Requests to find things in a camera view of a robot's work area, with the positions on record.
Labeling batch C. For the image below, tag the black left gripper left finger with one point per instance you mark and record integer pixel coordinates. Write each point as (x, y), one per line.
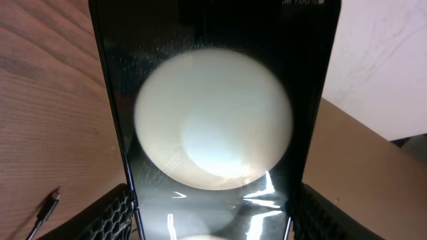
(108, 218)

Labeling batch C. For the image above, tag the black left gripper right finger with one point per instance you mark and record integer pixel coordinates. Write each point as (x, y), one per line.
(316, 218)

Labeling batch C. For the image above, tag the black smartphone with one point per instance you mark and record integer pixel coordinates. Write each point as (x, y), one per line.
(214, 105)

